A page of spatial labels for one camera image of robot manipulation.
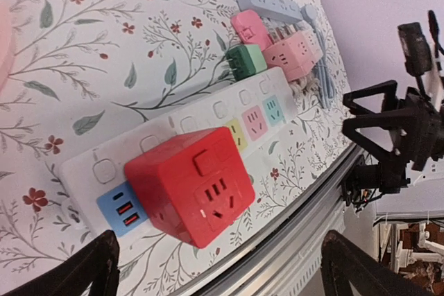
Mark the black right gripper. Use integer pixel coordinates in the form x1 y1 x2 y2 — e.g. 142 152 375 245
341 80 444 172

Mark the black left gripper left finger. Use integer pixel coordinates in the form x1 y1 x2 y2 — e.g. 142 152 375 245
6 230 120 295

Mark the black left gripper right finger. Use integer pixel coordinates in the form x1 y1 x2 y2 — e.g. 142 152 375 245
321 230 431 296

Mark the white power strip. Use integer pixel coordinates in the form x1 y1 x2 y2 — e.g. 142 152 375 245
59 67 296 243

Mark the pink cube socket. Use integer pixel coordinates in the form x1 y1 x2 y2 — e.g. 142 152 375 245
262 30 323 82

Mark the red cube adapter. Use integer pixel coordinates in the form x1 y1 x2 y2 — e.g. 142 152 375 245
124 126 255 248

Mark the light blue round plug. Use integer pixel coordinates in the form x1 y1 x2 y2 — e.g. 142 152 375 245
301 4 317 29

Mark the green plug adapter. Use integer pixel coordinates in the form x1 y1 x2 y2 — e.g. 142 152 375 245
225 44 268 82

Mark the pink plug adapter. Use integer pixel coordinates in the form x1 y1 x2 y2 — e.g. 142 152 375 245
230 10 273 51

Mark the pink round socket base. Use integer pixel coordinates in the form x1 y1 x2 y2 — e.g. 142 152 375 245
0 0 15 89

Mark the light blue power strip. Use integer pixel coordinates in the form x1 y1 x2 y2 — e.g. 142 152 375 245
236 0 303 24

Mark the floral tablecloth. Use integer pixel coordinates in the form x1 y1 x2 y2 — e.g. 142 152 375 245
1 0 350 295

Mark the aluminium table edge rail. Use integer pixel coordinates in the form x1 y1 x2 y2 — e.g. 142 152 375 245
175 144 364 295

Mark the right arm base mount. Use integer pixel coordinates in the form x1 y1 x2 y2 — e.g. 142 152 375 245
341 155 411 213

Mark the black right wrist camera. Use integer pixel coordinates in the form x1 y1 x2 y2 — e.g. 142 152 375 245
398 22 432 78

